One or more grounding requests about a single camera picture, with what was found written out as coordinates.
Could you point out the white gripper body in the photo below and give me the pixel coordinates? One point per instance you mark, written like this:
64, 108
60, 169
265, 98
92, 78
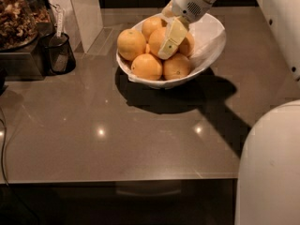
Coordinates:
188, 3

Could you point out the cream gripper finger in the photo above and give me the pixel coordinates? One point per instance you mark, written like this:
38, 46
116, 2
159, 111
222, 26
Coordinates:
168, 10
176, 31

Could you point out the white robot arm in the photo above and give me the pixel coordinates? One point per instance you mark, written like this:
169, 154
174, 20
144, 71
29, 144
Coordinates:
268, 186

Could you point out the white tilted bowl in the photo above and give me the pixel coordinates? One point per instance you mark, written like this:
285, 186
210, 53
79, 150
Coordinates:
210, 40

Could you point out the small hidden middle orange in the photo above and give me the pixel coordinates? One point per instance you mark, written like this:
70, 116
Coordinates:
147, 48

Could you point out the orange back top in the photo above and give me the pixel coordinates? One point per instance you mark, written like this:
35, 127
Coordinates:
150, 25

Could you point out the orange back right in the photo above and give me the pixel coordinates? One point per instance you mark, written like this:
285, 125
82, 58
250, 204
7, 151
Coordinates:
187, 46

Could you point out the orange top centre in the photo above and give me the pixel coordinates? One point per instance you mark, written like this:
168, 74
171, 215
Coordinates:
156, 40

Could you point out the orange front right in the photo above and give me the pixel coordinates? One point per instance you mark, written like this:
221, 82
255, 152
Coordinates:
176, 67

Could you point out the orange far left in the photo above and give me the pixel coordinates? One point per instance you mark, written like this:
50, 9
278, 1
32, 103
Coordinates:
130, 44

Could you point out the orange front left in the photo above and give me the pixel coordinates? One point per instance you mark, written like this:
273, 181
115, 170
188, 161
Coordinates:
147, 66

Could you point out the white upright panel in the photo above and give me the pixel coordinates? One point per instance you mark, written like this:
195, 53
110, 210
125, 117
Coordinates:
83, 21

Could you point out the white utensil in cup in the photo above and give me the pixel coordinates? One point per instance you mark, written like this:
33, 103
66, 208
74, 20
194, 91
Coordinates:
59, 12

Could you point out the black mesh cup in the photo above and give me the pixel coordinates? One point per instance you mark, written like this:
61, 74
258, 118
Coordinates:
57, 55

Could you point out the glass jar of nuts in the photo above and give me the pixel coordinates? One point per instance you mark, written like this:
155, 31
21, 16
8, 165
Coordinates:
19, 21

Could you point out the black appliance base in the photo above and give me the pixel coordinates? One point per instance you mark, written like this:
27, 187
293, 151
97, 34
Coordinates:
27, 63

